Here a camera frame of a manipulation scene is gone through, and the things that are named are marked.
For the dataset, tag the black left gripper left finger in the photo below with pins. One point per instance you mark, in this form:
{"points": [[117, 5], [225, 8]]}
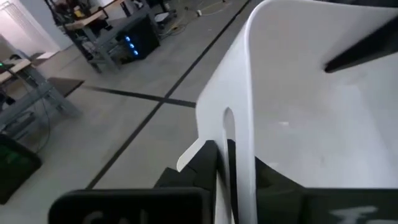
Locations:
{"points": [[192, 177]]}

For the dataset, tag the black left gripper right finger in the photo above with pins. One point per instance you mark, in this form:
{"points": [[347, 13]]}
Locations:
{"points": [[280, 199]]}

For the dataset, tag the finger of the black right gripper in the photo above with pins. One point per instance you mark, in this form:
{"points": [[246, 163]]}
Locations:
{"points": [[367, 46]]}

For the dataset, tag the white plastic basket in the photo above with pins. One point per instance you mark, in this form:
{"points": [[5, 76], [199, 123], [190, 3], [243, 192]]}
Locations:
{"points": [[311, 124]]}

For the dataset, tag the black computer tower blue lights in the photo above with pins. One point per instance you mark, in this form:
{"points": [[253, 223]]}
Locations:
{"points": [[146, 37]]}

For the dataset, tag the white power strip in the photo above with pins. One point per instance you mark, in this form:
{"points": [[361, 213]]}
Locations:
{"points": [[199, 12]]}

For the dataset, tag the workbench with wooden top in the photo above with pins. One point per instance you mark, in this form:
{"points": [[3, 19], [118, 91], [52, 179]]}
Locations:
{"points": [[84, 21]]}

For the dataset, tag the grey metal frame table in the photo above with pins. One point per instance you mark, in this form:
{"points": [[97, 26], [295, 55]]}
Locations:
{"points": [[31, 99]]}

